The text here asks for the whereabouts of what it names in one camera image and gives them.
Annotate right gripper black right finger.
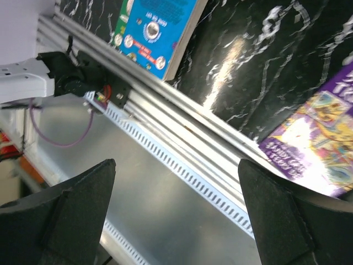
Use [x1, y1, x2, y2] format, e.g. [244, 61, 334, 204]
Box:
[238, 159, 352, 264]

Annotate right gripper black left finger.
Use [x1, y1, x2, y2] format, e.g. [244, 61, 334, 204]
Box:
[1, 159, 116, 264]

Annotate light blue paperback book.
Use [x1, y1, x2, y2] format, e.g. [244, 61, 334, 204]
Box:
[120, 0, 207, 81]

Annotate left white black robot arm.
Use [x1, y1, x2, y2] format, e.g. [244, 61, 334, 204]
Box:
[1, 51, 106, 104]

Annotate purple 52-storey treehouse book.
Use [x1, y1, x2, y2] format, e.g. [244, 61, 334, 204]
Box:
[259, 63, 352, 198]

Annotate black marble pattern mat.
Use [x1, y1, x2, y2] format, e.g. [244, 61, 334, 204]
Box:
[54, 1, 352, 142]

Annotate dark green paperback book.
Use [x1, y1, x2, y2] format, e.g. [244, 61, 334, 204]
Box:
[111, 0, 134, 51]

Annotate white slotted cable duct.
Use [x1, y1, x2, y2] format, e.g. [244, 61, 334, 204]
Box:
[85, 92, 260, 264]

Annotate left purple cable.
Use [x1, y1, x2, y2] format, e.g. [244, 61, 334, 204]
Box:
[29, 98, 96, 147]

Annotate aluminium mounting rail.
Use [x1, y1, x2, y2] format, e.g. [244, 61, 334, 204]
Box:
[38, 15, 267, 208]

